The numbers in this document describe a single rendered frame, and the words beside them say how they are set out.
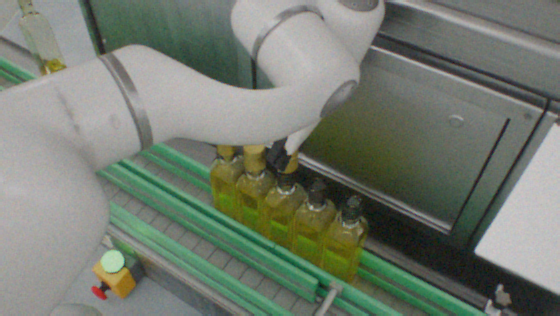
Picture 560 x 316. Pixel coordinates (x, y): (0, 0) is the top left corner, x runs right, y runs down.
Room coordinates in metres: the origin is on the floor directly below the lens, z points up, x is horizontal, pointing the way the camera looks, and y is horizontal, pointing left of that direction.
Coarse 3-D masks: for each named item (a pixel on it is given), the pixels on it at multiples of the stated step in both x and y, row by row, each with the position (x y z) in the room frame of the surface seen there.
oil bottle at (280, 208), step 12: (276, 192) 0.46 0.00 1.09; (300, 192) 0.46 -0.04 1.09; (264, 204) 0.46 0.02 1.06; (276, 204) 0.45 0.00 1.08; (288, 204) 0.44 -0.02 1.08; (276, 216) 0.44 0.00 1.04; (288, 216) 0.43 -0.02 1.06; (276, 228) 0.44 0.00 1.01; (288, 228) 0.43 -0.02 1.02; (276, 240) 0.44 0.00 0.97; (288, 240) 0.43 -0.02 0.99
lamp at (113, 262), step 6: (108, 252) 0.48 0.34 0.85; (114, 252) 0.48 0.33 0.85; (102, 258) 0.47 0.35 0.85; (108, 258) 0.47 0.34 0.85; (114, 258) 0.47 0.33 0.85; (120, 258) 0.47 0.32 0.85; (102, 264) 0.46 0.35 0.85; (108, 264) 0.45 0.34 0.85; (114, 264) 0.46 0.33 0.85; (120, 264) 0.46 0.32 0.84; (108, 270) 0.45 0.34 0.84; (114, 270) 0.45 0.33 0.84; (120, 270) 0.45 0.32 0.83
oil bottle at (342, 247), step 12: (336, 216) 0.41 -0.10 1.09; (360, 216) 0.41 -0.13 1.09; (336, 228) 0.39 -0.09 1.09; (348, 228) 0.39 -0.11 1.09; (360, 228) 0.39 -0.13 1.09; (324, 240) 0.39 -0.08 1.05; (336, 240) 0.38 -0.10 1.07; (348, 240) 0.38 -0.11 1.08; (360, 240) 0.38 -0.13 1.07; (324, 252) 0.39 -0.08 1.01; (336, 252) 0.38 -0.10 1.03; (348, 252) 0.37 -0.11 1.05; (360, 252) 0.40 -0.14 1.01; (324, 264) 0.39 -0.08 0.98; (336, 264) 0.38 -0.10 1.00; (348, 264) 0.37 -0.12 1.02; (336, 276) 0.38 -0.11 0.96; (348, 276) 0.37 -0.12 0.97
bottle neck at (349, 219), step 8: (344, 200) 0.41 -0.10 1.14; (352, 200) 0.41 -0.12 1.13; (360, 200) 0.41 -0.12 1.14; (344, 208) 0.40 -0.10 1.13; (352, 208) 0.39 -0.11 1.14; (360, 208) 0.39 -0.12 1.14; (344, 216) 0.40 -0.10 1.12; (352, 216) 0.39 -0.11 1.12; (344, 224) 0.39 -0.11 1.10; (352, 224) 0.39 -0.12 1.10
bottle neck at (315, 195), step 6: (312, 180) 0.44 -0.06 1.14; (318, 180) 0.45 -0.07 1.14; (324, 180) 0.44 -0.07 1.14; (312, 186) 0.43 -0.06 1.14; (318, 186) 0.44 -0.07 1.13; (324, 186) 0.44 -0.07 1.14; (312, 192) 0.42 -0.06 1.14; (318, 192) 0.42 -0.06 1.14; (324, 192) 0.42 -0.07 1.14; (312, 198) 0.42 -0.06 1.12; (318, 198) 0.42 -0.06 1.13; (324, 198) 0.42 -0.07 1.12; (312, 204) 0.42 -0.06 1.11; (318, 204) 0.42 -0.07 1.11; (324, 204) 0.43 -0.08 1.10; (312, 210) 0.42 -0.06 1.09; (318, 210) 0.42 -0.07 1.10
